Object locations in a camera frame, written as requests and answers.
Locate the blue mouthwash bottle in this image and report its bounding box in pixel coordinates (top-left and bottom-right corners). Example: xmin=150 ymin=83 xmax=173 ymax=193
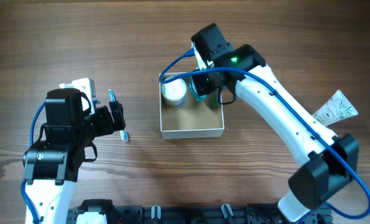
xmin=189 ymin=77 xmax=206 ymax=102

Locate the white round jar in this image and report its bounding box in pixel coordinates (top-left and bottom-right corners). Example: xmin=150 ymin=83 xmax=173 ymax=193
xmin=161 ymin=78 xmax=187 ymax=108

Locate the white leaf-print cream tube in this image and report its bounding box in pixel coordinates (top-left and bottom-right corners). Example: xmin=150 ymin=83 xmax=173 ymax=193
xmin=312 ymin=90 xmax=358 ymax=126

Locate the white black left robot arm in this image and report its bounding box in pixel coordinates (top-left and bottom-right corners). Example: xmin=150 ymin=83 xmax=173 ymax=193
xmin=21 ymin=88 xmax=126 ymax=223

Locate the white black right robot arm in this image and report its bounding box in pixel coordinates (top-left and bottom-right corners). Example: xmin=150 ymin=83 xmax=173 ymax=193
xmin=191 ymin=23 xmax=359 ymax=223

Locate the white cardboard box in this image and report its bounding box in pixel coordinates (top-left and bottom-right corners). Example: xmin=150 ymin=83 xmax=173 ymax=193
xmin=159 ymin=78 xmax=225 ymax=139

